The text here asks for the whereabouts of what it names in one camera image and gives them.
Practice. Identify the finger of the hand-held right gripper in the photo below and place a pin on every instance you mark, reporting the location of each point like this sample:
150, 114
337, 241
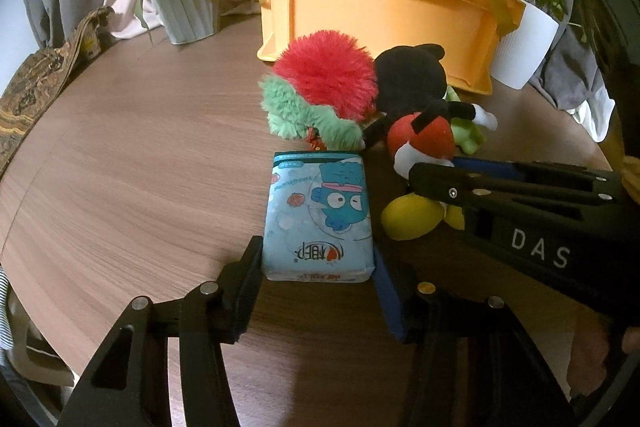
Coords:
500, 196
500, 169

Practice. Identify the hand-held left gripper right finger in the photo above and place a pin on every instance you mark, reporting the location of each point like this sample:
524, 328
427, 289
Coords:
392, 307

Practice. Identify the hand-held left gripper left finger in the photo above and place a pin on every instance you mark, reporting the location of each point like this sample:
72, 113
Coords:
245, 287

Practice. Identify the blue cartoon tissue pack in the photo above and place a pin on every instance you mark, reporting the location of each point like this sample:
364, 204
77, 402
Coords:
320, 217

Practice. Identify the black mouse plush toy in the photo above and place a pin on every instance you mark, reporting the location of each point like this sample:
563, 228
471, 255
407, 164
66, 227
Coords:
410, 77

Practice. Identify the orange plastic crate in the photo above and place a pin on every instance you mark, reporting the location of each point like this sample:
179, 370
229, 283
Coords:
380, 7

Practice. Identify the person's right hand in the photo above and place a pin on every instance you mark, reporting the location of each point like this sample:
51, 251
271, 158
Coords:
590, 352

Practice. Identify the small green plush toy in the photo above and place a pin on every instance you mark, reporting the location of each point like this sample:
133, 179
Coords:
467, 132

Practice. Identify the white sheer curtain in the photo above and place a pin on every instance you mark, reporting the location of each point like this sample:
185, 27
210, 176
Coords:
595, 112

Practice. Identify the red and green fluffy toy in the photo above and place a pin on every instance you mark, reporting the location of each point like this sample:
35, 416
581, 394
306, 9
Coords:
325, 77

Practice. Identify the striped cloth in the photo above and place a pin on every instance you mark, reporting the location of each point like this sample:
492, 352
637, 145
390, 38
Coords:
4, 307

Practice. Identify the brown patterned cloth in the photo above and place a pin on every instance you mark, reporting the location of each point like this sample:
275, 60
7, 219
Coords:
35, 87

